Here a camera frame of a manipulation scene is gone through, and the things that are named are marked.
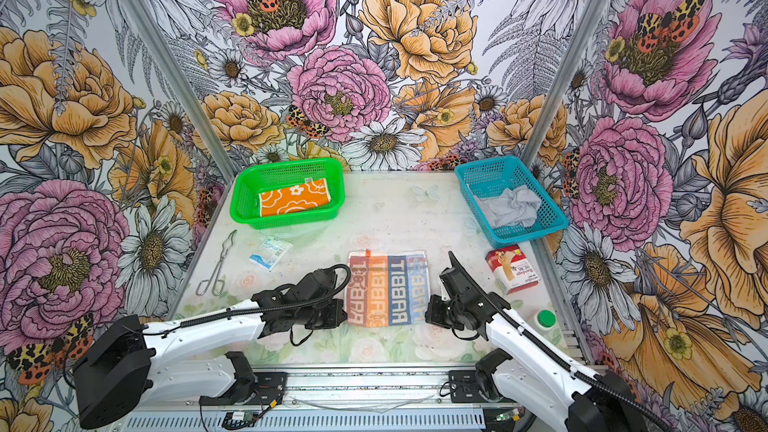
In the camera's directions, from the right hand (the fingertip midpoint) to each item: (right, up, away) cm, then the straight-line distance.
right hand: (428, 325), depth 81 cm
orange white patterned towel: (-44, +35, +31) cm, 64 cm away
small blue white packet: (-49, +16, +19) cm, 55 cm away
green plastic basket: (-63, +41, +33) cm, 82 cm away
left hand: (-23, 0, +1) cm, 23 cm away
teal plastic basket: (+35, +44, +35) cm, 66 cm away
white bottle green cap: (+29, +3, -4) cm, 30 cm away
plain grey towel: (+32, +31, +22) cm, 49 cm away
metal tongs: (-62, +7, +11) cm, 63 cm away
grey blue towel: (-11, +7, +11) cm, 17 cm away
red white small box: (+26, +13, +11) cm, 31 cm away
